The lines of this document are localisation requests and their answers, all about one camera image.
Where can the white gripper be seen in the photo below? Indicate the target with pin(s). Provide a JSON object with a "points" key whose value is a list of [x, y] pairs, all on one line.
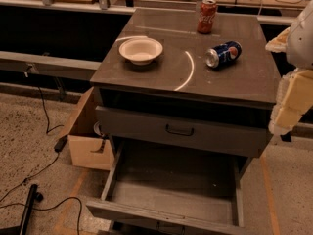
{"points": [[301, 43]]}

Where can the blue pepsi can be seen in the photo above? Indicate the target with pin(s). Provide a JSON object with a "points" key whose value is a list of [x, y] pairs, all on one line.
{"points": [[223, 54]]}

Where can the grey top drawer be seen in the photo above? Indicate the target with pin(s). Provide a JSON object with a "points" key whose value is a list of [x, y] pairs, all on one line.
{"points": [[189, 133]]}

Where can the red coca-cola can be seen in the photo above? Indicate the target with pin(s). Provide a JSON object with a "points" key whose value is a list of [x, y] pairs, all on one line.
{"points": [[206, 17]]}

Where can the grey drawer cabinet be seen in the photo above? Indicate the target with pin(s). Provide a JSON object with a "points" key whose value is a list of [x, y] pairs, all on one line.
{"points": [[180, 84]]}

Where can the open grey middle drawer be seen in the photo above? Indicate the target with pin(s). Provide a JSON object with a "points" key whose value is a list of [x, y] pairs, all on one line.
{"points": [[173, 190]]}

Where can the white paper bowl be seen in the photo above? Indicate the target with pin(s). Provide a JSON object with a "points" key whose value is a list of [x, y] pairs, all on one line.
{"points": [[140, 51]]}

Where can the cardboard box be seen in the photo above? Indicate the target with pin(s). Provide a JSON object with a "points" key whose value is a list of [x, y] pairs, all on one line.
{"points": [[88, 148]]}

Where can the black power adapter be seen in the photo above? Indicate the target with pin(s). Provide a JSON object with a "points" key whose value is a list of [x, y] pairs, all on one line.
{"points": [[60, 144]]}

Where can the black stand base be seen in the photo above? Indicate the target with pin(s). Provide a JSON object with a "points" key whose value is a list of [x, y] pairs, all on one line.
{"points": [[21, 229]]}

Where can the grey metal rail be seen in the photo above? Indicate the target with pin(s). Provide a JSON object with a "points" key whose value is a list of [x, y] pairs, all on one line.
{"points": [[47, 65]]}

